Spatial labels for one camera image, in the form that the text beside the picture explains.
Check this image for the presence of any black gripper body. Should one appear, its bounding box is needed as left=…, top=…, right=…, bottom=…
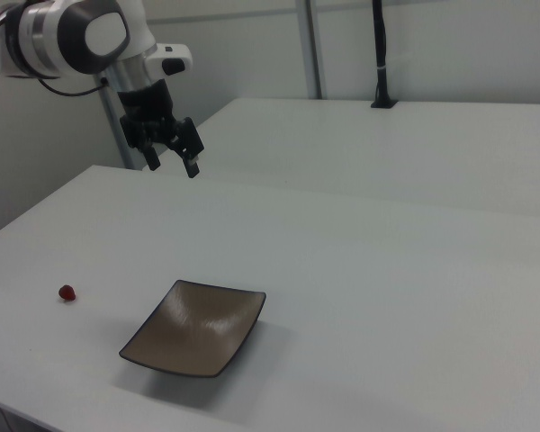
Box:
left=117, top=79, right=178, bottom=141

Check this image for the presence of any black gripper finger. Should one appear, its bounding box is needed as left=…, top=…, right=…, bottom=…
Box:
left=119, top=114, right=162, bottom=173
left=166, top=116, right=206, bottom=180

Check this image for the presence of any square brown ceramic plate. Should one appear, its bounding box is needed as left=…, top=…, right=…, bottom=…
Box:
left=118, top=279, right=267, bottom=379

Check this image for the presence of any black pole with base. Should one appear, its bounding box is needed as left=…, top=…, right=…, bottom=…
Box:
left=370, top=0, right=398, bottom=110

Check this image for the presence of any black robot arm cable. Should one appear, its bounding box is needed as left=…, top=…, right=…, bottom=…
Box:
left=34, top=74, right=109, bottom=98

